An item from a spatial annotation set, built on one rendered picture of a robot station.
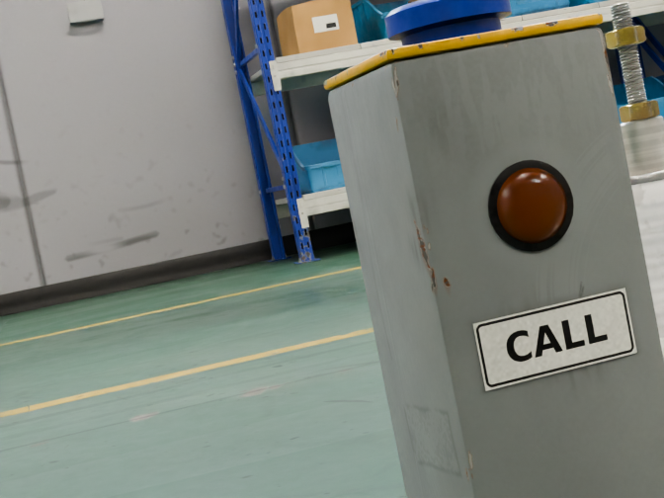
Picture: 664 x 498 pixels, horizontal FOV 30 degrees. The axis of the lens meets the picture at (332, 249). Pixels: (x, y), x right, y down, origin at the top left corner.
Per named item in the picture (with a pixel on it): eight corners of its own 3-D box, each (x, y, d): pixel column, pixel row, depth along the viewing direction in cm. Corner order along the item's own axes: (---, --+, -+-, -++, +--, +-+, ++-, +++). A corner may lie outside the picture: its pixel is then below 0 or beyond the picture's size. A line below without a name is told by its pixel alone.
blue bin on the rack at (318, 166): (282, 199, 529) (273, 150, 527) (367, 181, 538) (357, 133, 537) (308, 194, 480) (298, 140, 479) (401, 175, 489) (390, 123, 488)
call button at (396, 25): (539, 43, 38) (528, -23, 38) (419, 64, 37) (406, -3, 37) (489, 62, 42) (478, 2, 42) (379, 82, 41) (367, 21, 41)
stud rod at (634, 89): (655, 148, 63) (628, 2, 63) (657, 148, 62) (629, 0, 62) (635, 152, 63) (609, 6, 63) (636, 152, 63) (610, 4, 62)
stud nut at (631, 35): (645, 42, 63) (642, 26, 63) (647, 40, 62) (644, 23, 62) (607, 50, 64) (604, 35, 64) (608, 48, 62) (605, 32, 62)
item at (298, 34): (359, 44, 487) (349, -6, 486) (299, 54, 482) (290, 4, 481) (340, 55, 517) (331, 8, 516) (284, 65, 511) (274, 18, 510)
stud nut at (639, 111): (658, 116, 63) (655, 100, 63) (661, 115, 62) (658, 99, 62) (620, 124, 64) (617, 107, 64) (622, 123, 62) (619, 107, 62)
